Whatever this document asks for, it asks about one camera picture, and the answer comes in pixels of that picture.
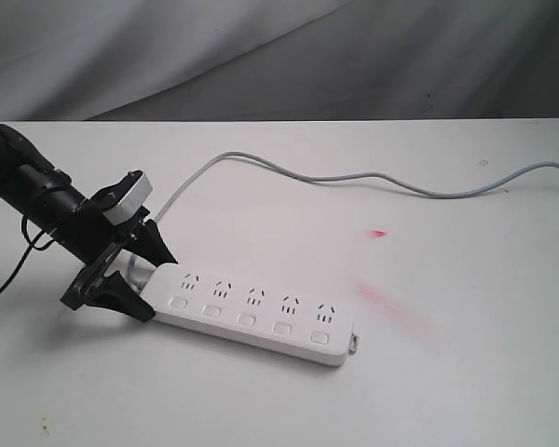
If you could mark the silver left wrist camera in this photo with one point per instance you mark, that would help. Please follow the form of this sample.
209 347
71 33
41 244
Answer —
123 199

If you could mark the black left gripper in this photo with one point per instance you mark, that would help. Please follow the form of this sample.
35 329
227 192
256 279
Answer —
94 241

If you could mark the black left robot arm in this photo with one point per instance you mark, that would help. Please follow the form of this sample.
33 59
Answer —
33 186

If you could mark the grey backdrop cloth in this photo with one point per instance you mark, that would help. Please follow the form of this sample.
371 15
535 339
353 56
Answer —
278 60

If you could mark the white five-outlet power strip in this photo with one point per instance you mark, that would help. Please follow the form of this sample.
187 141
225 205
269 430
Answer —
315 328

